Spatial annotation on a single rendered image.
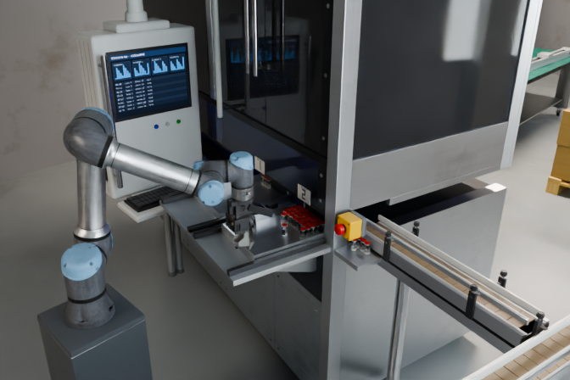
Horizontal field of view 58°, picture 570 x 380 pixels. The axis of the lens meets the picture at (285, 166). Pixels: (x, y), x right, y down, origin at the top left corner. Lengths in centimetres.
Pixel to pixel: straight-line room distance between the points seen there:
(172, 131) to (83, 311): 110
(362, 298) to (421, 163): 58
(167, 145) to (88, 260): 102
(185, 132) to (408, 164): 115
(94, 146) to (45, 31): 358
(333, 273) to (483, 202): 84
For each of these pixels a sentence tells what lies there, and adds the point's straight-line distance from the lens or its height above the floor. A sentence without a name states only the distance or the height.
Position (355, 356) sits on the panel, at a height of 31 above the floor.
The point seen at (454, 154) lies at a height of 112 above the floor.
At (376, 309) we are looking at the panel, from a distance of 225.
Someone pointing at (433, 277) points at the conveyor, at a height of 93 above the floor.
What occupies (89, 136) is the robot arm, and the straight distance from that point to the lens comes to 154.
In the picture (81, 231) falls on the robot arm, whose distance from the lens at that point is 180.
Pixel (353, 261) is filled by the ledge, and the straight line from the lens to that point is 185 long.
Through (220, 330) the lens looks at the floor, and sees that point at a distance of 292.
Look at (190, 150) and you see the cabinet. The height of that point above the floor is 94.
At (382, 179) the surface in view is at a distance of 193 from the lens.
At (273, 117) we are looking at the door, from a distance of 208.
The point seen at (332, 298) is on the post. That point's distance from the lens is 204.
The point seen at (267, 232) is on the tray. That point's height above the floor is 88.
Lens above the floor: 188
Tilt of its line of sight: 23 degrees down
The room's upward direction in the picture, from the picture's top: straight up
